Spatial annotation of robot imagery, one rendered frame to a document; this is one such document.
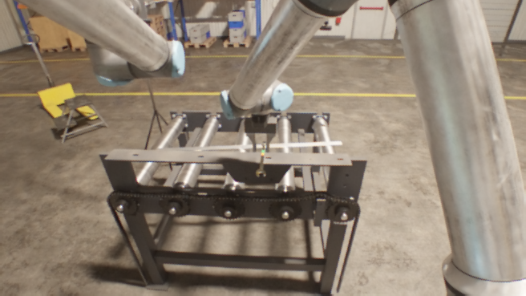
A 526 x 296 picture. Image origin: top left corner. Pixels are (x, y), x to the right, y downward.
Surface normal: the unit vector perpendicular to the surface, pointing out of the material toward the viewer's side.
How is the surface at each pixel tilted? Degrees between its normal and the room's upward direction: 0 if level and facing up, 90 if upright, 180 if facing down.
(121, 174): 90
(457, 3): 63
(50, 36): 90
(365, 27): 90
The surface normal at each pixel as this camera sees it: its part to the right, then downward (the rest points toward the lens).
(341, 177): -0.06, 0.51
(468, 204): -0.78, 0.22
